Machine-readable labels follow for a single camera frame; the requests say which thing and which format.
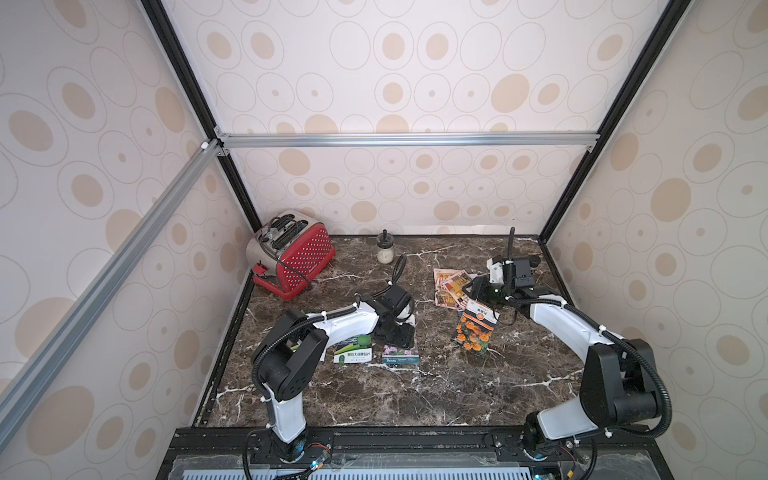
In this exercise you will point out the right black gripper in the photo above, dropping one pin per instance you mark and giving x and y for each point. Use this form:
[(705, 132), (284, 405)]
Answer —
[(480, 287)]

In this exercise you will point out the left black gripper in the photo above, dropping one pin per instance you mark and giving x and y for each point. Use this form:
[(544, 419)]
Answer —
[(407, 339)]

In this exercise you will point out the pink cosmos flower seed packet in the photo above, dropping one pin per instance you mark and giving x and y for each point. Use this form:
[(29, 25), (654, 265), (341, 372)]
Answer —
[(400, 356)]

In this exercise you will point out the pink illustrated sunflower seed packet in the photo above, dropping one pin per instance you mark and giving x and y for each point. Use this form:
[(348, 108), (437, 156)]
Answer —
[(442, 297)]

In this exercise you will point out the orange marigold seed packet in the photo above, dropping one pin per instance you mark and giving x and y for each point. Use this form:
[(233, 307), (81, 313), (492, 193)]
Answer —
[(477, 323)]

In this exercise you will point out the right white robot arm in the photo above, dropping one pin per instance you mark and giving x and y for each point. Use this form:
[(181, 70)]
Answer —
[(620, 387)]

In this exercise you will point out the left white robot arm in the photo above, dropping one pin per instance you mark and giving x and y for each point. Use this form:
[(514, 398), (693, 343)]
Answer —
[(286, 360)]

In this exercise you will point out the small glass jar black lid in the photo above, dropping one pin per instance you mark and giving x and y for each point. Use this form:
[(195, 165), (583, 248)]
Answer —
[(385, 244)]

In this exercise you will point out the red polka dot toaster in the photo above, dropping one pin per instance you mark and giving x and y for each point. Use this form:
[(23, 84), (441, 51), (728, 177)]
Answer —
[(288, 252)]

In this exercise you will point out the black base frame front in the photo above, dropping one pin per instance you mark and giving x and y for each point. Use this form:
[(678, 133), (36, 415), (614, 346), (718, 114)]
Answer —
[(406, 453)]

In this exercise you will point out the horizontal aluminium rail back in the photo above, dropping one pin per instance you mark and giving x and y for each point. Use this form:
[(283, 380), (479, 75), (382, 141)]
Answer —
[(426, 139)]

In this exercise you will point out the aluminium rail left side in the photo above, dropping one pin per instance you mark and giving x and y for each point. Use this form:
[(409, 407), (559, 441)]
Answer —
[(50, 358)]

